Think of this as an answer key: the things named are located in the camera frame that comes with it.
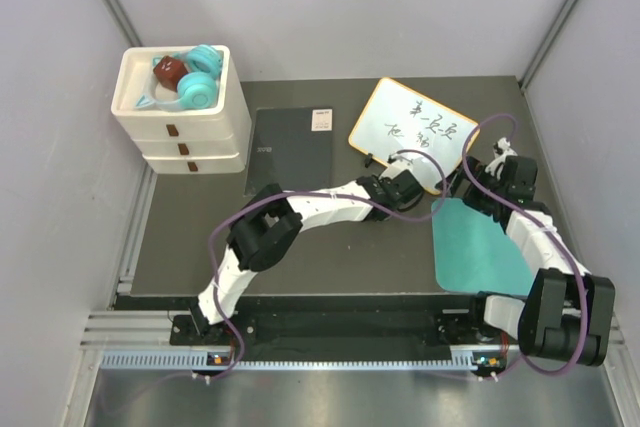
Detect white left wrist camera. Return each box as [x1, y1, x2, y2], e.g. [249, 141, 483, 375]
[387, 152, 413, 171]

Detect aluminium frame rail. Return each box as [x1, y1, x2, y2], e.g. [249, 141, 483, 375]
[80, 311, 172, 349]

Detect teal cutting mat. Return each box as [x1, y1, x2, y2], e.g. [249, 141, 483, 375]
[432, 198, 534, 296]

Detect yellow framed whiteboard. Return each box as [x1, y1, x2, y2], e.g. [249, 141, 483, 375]
[349, 77, 478, 194]

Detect dark grey notebook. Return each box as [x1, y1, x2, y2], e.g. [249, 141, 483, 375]
[244, 107, 333, 197]

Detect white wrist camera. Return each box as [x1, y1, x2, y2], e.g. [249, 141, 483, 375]
[485, 137, 517, 180]
[387, 152, 413, 171]

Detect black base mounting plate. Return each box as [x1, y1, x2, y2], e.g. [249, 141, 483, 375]
[170, 309, 503, 352]

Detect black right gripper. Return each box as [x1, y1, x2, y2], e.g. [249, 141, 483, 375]
[436, 156, 507, 217]

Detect white three drawer box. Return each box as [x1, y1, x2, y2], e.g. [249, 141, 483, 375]
[111, 45, 251, 174]

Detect teal cat ear headphones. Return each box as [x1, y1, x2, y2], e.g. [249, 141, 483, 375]
[134, 44, 223, 112]

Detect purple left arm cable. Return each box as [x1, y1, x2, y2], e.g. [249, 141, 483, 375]
[192, 149, 449, 382]

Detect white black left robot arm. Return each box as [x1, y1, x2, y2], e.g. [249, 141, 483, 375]
[190, 169, 424, 344]

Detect brown cube toy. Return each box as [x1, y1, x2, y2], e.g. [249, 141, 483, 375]
[153, 56, 188, 92]

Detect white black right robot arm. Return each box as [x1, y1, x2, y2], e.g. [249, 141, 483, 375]
[447, 154, 615, 367]

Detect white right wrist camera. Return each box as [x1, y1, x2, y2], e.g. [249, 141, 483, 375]
[485, 137, 517, 180]

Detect grey slotted cable duct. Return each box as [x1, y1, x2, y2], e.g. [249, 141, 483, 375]
[100, 350, 504, 372]

